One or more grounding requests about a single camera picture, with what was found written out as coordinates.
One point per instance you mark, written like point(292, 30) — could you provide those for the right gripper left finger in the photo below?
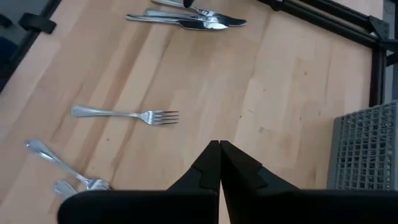
point(140, 208)

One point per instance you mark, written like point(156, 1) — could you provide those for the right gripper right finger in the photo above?
point(311, 208)

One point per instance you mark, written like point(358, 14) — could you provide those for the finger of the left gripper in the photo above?
point(188, 3)

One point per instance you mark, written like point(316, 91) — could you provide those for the silver dinner fork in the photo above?
point(63, 187)
point(149, 117)
point(46, 152)

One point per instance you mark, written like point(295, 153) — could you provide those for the grey mesh cutlery basket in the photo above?
point(363, 149)

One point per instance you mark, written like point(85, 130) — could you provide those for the black aluminium table frame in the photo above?
point(377, 77)

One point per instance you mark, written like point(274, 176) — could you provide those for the black frame clamp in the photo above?
point(37, 23)

